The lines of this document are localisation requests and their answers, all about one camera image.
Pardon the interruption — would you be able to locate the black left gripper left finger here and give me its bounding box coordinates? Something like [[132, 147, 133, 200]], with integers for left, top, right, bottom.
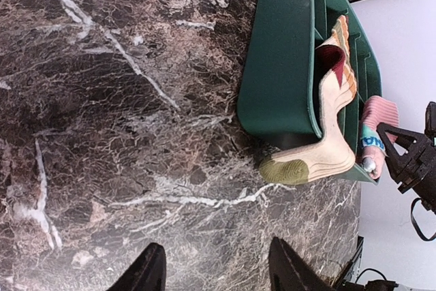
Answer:
[[107, 243, 166, 291]]

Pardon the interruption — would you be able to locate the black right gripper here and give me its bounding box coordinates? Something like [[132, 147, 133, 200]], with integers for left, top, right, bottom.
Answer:
[[377, 102, 435, 212]]

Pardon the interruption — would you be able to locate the beige striped sock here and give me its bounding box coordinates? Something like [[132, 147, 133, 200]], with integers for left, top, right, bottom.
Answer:
[[259, 15, 358, 185]]

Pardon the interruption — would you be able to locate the green compartment tray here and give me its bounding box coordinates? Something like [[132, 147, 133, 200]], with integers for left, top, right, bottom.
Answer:
[[237, 0, 382, 183]]

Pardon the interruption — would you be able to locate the pink patterned sock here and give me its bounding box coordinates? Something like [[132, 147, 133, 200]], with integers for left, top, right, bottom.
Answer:
[[359, 95, 399, 180]]

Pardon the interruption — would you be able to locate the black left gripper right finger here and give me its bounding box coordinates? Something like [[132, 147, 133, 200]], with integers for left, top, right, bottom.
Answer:
[[268, 236, 333, 291]]

